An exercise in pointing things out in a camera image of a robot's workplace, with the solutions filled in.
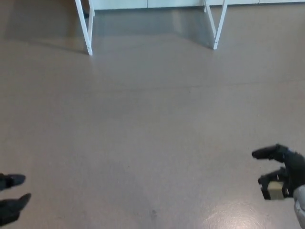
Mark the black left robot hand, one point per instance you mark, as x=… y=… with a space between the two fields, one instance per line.
x=9 y=207

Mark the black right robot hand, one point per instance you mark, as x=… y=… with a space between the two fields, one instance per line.
x=295 y=167

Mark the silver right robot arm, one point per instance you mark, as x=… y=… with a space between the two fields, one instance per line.
x=300 y=202

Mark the white trestle desk leg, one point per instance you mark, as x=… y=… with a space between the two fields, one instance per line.
x=220 y=26
x=87 y=33

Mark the white cabinet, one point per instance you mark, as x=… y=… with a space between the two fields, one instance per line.
x=171 y=3

